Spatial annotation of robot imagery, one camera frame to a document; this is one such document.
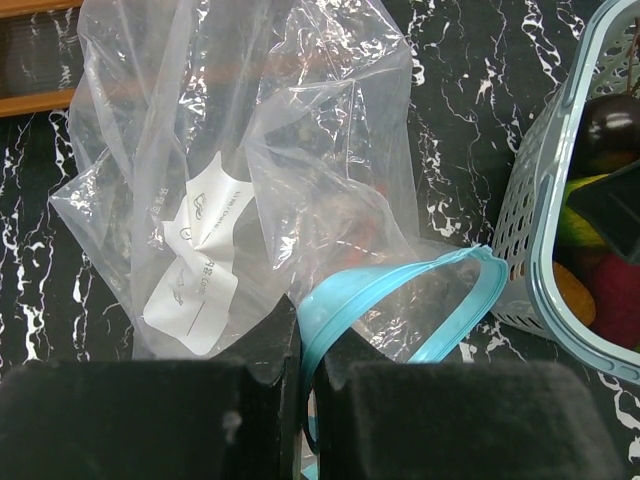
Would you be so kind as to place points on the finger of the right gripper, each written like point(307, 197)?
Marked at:
point(610, 205)

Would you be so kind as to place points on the orange fruit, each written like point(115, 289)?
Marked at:
point(576, 296)

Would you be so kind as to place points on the magenta round fruit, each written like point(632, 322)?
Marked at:
point(615, 289)

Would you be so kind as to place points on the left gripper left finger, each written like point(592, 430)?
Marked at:
point(235, 416)

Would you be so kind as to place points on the orange wooden shelf rack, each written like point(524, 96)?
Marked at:
point(41, 57)

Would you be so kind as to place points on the light blue plastic basket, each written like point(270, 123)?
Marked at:
point(526, 229)

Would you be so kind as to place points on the orange-zipper clear bag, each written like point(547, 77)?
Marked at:
point(164, 204)

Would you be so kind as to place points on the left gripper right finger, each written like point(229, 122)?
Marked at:
point(377, 419)

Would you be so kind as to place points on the blue-zipper clear bag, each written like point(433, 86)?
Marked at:
point(331, 166)

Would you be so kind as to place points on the dark purple plum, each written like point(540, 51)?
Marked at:
point(608, 135)

